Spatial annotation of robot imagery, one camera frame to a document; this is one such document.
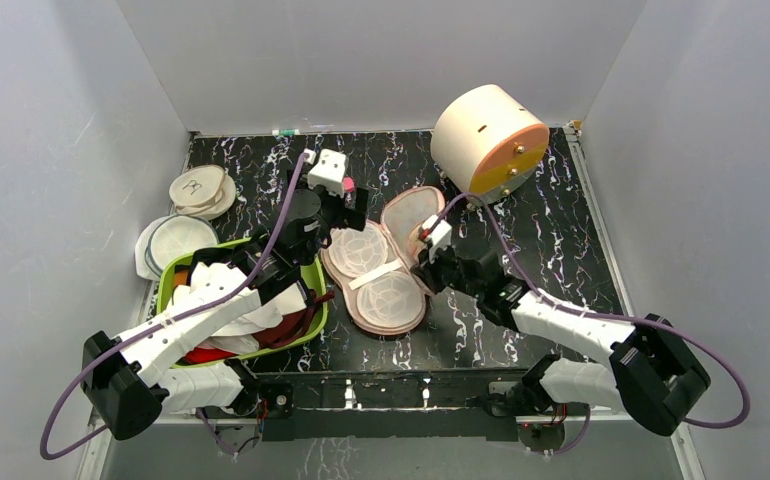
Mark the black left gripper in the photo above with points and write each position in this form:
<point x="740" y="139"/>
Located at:
<point x="352" y="218"/>

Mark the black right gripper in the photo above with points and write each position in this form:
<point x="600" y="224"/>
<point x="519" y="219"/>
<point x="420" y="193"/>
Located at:
<point x="443" y="266"/>

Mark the floral mesh laundry bag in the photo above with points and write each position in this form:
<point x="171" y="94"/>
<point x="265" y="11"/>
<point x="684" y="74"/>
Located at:
<point x="372" y="267"/>

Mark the white bra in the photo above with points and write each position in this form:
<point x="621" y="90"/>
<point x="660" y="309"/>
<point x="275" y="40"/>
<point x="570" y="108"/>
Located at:
<point x="244" y="323"/>

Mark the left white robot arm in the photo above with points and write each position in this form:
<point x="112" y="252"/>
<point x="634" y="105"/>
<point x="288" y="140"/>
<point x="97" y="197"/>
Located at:
<point x="255" y="285"/>

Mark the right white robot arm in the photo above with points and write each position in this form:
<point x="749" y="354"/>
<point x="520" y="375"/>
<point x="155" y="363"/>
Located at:
<point x="643" y="370"/>

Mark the dark red bra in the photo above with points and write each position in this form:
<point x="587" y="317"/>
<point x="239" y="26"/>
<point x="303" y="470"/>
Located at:
<point x="293" y="327"/>

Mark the white round mesh bag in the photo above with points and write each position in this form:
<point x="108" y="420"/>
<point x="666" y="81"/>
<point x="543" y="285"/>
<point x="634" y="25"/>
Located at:
<point x="168" y="238"/>

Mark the small pink block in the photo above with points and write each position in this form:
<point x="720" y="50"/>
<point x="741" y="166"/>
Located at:
<point x="348" y="185"/>

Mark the small green white marker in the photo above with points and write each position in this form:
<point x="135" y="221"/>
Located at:
<point x="285" y="132"/>

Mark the cream cylindrical drum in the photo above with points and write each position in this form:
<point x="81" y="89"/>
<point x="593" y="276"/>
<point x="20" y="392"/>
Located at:
<point x="487" y="143"/>

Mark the green plastic basket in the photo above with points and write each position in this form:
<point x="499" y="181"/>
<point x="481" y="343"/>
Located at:
<point x="174" y="276"/>

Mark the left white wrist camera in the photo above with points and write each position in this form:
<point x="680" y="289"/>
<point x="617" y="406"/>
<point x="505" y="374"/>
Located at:
<point x="327" y="169"/>

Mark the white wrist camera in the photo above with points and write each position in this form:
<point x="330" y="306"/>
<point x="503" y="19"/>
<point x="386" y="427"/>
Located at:
<point x="436" y="235"/>
<point x="327" y="169"/>

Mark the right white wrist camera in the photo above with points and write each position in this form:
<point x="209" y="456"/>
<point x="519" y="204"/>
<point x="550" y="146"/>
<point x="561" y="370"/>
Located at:
<point x="436" y="235"/>

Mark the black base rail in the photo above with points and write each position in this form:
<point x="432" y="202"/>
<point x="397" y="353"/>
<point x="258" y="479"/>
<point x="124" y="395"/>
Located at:
<point x="481" y="403"/>

